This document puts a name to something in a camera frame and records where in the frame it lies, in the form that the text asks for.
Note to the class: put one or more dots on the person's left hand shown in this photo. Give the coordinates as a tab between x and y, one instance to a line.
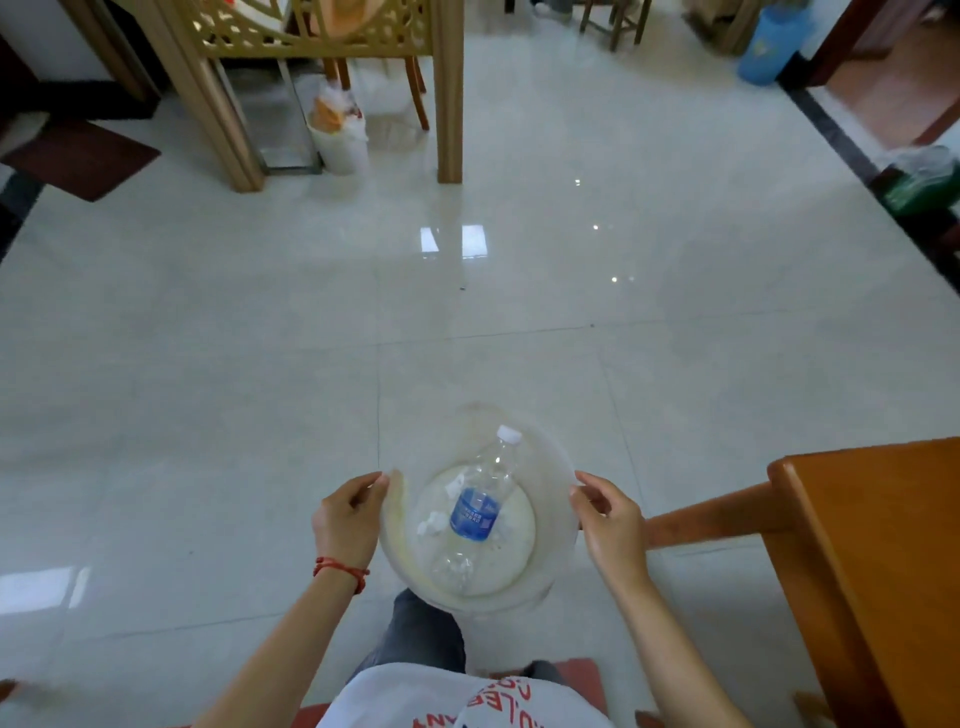
345	525

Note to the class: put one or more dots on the person's right hand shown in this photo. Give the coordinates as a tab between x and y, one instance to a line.
619	536

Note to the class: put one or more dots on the person's left thumb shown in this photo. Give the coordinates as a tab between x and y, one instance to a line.
376	493

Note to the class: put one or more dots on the person's right thumb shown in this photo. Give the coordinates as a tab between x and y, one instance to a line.
586	500

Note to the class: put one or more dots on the clear plastic waste bin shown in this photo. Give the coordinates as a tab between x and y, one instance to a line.
544	480

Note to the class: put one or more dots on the person's right forearm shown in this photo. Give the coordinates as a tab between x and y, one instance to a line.
675	660

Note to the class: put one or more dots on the person's left forearm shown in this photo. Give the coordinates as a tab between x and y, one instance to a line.
281	660

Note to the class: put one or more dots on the crumpled white tissue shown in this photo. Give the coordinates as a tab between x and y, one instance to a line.
455	487
433	523

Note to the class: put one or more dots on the blue label plastic bottle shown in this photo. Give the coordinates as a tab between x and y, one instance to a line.
475	510

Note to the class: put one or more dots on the crushed clear plastic bottle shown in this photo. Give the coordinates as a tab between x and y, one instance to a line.
453	571

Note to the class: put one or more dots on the person's grey trousers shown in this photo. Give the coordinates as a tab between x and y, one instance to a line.
420	634

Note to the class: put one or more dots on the person's white printed shirt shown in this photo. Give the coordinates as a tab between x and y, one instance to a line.
420	701

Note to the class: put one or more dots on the orange wooden table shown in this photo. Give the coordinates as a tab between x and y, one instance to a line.
885	570

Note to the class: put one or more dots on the white bin with bag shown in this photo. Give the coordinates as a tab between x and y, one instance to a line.
341	142

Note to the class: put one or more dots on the wooden lattice screen partition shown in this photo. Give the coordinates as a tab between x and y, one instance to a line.
448	97

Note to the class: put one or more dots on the wooden chair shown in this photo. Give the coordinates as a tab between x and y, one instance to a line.
416	82

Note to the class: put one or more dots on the dark red doormat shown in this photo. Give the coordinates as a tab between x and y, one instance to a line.
75	159

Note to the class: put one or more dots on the green bin with bag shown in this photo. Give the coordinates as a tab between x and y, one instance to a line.
922	184

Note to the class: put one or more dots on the wooden stool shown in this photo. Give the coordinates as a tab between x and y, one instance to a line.
619	19

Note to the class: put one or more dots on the blue plastic bin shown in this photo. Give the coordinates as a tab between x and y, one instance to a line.
772	45

